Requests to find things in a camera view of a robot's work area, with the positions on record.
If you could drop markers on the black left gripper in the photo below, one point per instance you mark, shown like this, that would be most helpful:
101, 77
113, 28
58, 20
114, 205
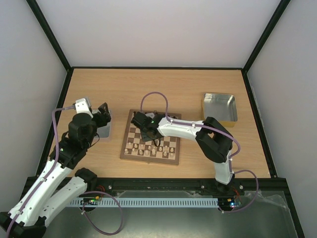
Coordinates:
103, 120

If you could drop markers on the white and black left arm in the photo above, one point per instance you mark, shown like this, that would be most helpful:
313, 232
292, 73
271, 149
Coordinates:
31, 216

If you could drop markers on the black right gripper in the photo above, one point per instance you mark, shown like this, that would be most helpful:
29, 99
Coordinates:
150, 134

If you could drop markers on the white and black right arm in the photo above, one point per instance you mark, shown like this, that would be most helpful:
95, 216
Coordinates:
213, 139

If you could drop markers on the yellow metal tin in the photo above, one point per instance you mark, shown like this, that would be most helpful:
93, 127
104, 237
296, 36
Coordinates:
221, 107

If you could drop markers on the silver embossed metal tray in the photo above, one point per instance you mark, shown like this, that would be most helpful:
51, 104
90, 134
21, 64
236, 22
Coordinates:
104, 132

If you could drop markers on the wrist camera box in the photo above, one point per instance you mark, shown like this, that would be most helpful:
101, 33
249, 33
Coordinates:
151, 115
83, 106

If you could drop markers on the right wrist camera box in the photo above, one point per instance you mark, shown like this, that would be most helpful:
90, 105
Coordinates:
151, 115

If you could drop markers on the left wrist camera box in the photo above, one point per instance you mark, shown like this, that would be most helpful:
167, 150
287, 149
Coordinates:
83, 106

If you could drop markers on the black aluminium frame rail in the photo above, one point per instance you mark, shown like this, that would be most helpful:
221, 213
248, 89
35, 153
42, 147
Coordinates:
204, 186

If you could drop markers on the wooden chess board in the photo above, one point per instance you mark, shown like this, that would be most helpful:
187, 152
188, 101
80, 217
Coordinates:
163, 151

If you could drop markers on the light blue cable duct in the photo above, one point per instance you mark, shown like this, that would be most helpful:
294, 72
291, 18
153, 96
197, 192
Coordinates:
149, 203

